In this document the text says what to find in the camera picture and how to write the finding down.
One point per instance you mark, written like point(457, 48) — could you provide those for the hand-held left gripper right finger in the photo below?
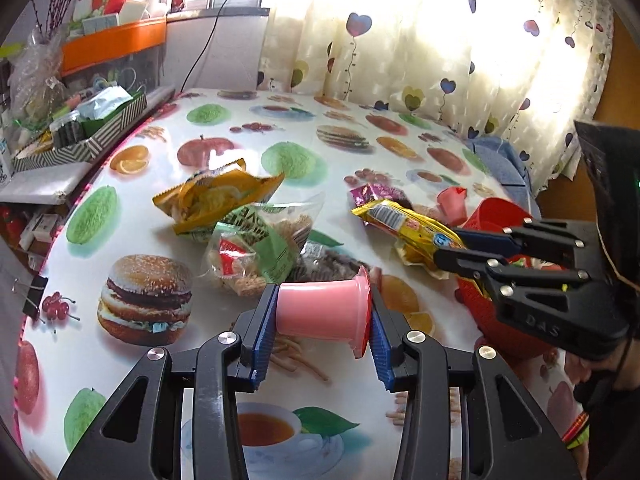
point(380, 350)

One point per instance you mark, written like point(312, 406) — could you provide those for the black white striped box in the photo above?
point(100, 135)

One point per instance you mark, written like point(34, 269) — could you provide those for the pale blue packet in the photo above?
point(105, 102)

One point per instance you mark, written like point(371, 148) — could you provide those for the yellow chip bag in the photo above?
point(215, 195)

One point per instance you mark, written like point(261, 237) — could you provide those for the purple snack packet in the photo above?
point(380, 195)

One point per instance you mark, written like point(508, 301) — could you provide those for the pink jelly cup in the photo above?
point(452, 202)
point(320, 310)

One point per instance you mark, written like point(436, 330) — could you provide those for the black binder clip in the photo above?
point(32, 295)

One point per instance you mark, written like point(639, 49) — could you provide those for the clear green peanut bag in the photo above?
point(265, 247)

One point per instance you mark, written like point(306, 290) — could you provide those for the fruit printed tablecloth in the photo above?
point(150, 240)

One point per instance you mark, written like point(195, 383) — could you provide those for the yellow snack bar packet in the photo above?
point(400, 220)

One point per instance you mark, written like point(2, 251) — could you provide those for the heart printed curtain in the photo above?
point(400, 35)

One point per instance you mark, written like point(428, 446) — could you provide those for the small white box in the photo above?
point(132, 10)

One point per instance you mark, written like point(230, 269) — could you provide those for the white shelf board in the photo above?
point(45, 185)

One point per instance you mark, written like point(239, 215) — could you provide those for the clear cellophane wrap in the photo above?
point(37, 75)

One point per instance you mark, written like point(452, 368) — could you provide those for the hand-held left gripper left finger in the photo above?
point(262, 330)

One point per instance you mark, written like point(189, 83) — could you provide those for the small red object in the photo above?
point(177, 4)

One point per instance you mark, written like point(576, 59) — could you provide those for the clear storage box orange lid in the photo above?
point(115, 42)

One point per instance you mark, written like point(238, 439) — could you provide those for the dark clear snack packet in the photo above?
point(327, 265)

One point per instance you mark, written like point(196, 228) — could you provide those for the blue checked towel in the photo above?
point(505, 160)

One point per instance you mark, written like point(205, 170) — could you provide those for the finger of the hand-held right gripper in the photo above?
point(545, 237)
point(500, 272)

